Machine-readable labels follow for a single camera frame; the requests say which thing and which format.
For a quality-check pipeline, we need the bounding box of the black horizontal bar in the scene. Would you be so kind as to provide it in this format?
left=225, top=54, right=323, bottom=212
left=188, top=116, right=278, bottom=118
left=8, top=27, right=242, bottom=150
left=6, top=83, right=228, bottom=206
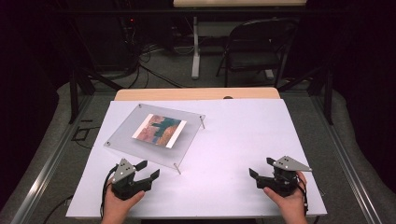
left=55, top=7, right=344, bottom=15

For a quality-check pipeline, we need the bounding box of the clear acrylic photo frame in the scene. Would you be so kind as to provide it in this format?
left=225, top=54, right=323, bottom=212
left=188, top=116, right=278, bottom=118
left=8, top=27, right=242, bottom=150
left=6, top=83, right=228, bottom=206
left=103, top=103, right=207, bottom=175

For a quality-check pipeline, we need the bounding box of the black metal stand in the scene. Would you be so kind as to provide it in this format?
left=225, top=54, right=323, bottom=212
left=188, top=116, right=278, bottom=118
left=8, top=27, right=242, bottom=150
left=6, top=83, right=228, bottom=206
left=68, top=66, right=124, bottom=125
left=277, top=65, right=334, bottom=126

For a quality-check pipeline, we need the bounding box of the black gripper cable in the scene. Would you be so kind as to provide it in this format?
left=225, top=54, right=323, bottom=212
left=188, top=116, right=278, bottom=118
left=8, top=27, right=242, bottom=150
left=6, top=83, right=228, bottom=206
left=296, top=173, right=310, bottom=217
left=99, top=164, right=120, bottom=219

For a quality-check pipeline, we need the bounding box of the white-legged desk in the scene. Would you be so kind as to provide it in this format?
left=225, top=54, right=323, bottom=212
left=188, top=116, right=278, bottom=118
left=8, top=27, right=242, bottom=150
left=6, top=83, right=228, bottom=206
left=173, top=0, right=308, bottom=80

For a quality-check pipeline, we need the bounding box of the person's right hand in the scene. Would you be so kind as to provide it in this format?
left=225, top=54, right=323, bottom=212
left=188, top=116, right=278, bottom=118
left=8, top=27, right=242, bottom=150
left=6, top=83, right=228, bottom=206
left=262, top=170, right=309, bottom=224

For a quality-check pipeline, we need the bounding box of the bundle of floor cables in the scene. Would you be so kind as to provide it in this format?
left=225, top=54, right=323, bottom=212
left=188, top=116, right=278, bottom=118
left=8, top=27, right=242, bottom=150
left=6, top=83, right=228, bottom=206
left=123, top=43, right=185, bottom=90

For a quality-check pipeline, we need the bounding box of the black folding chair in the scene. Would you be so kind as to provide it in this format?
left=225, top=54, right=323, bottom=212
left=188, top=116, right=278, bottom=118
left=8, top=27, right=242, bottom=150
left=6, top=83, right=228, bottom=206
left=216, top=18, right=300, bottom=89

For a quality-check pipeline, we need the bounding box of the black floor cable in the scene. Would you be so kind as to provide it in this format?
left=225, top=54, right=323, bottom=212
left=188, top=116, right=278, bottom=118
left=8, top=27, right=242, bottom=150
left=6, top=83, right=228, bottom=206
left=41, top=194, right=75, bottom=224

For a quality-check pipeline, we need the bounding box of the dark equipment with red light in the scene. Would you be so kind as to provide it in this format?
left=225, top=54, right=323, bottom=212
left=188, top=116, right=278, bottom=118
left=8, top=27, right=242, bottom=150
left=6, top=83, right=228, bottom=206
left=120, top=14, right=142, bottom=63

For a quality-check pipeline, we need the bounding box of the aluminium floor rail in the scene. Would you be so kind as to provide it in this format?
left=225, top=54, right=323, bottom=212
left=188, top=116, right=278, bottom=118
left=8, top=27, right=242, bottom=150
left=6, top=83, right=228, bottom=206
left=10, top=92, right=94, bottom=224
left=311, top=92, right=385, bottom=224

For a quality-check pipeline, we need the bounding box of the painting print photo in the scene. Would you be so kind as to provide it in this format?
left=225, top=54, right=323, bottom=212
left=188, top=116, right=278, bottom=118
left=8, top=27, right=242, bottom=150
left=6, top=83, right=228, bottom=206
left=132, top=113, right=188, bottom=149

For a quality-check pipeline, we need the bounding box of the person's left hand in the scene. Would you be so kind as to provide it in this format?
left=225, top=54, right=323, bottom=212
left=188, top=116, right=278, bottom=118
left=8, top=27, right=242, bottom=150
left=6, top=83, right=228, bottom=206
left=101, top=186, right=146, bottom=224

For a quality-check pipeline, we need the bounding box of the white table cover board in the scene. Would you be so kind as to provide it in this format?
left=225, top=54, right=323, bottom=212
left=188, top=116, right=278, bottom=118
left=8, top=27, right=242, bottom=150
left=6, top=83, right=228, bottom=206
left=65, top=98, right=328, bottom=218

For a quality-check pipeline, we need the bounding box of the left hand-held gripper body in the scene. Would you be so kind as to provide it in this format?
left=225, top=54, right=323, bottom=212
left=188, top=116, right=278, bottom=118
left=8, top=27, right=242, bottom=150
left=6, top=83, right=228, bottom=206
left=110, top=158, right=153, bottom=201

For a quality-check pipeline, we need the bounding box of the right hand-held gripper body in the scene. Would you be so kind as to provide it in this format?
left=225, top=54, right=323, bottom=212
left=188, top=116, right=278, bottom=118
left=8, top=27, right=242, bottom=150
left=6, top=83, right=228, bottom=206
left=257, top=155, right=313, bottom=198

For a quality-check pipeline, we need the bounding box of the light wooden table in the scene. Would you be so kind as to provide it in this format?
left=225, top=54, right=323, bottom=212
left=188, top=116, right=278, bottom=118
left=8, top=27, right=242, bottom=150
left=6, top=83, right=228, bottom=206
left=114, top=87, right=281, bottom=102

